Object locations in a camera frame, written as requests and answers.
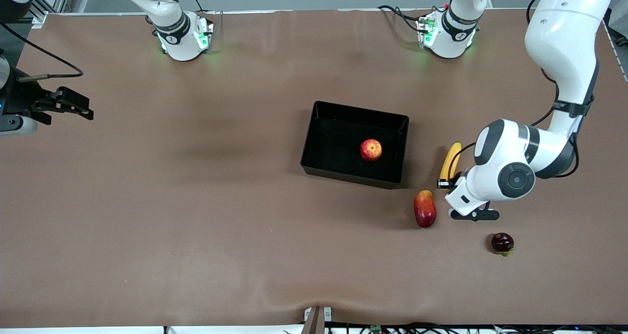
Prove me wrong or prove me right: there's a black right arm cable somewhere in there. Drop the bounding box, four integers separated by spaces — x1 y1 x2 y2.
0 23 83 82

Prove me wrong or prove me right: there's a red yellow mango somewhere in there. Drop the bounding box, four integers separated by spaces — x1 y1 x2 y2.
414 190 438 229

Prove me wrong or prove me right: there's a yellow banana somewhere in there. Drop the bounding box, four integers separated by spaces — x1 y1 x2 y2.
440 142 463 180

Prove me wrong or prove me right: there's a black base cable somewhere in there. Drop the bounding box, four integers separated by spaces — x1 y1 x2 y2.
377 4 425 33

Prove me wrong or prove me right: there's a dark purple mangosteen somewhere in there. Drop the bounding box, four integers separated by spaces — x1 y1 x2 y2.
491 232 515 257

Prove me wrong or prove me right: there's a black plastic box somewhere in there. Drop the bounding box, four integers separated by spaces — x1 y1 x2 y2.
300 101 410 190

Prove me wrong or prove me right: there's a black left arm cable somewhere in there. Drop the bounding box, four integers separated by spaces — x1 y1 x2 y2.
456 0 597 179

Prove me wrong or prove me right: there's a metal mount bracket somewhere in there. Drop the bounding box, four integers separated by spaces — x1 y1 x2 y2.
301 307 333 334

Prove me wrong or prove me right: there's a brown table cover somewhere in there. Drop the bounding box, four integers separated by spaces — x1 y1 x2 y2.
0 9 628 327

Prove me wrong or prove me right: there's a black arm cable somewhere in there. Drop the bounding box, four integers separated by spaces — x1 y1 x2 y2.
0 23 83 82
456 0 597 179

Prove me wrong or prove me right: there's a red yellow striped apple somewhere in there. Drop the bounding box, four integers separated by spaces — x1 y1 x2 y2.
360 138 383 162

